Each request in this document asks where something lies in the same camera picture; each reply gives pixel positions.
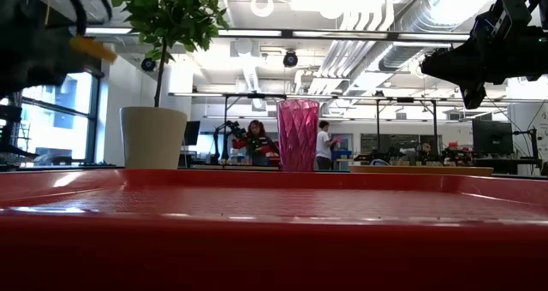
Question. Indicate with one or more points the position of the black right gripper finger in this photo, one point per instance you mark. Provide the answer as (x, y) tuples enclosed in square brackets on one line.
[(449, 66), (473, 96)]

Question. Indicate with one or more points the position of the pink faceted plastic cup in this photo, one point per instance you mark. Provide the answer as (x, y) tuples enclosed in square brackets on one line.
[(298, 137)]

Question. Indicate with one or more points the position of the black background robot arm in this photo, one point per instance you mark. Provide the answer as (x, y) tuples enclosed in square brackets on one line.
[(227, 132)]

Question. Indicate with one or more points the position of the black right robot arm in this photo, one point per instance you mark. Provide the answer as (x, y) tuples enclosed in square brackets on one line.
[(543, 6)]

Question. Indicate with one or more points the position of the red plastic tray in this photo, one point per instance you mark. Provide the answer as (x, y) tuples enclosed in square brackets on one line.
[(274, 248)]

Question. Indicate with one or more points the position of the large black monitor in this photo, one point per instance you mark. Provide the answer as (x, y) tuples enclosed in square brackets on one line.
[(492, 137)]

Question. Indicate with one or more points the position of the person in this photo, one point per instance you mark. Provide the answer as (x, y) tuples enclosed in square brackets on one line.
[(257, 144), (323, 147), (424, 152)]

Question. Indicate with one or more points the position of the black round ceiling speaker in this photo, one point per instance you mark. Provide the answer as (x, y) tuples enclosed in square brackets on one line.
[(148, 64), (290, 59)]

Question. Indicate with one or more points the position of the blue storage box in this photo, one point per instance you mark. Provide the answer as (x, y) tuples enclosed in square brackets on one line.
[(341, 155)]

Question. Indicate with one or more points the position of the green leafy potted plant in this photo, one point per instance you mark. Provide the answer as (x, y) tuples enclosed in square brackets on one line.
[(171, 13)]

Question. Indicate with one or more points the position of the beige plant pot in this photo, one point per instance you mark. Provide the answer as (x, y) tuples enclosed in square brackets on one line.
[(153, 139)]

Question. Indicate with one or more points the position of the small black monitor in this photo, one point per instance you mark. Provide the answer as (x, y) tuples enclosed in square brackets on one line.
[(192, 132)]

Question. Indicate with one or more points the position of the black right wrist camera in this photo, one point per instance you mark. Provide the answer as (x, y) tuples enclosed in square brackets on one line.
[(509, 13)]

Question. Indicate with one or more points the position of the black metal rig frame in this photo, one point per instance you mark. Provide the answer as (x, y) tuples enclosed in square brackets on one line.
[(252, 96), (406, 99)]

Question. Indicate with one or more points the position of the silver ventilation duct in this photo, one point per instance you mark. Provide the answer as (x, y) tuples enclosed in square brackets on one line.
[(411, 21)]

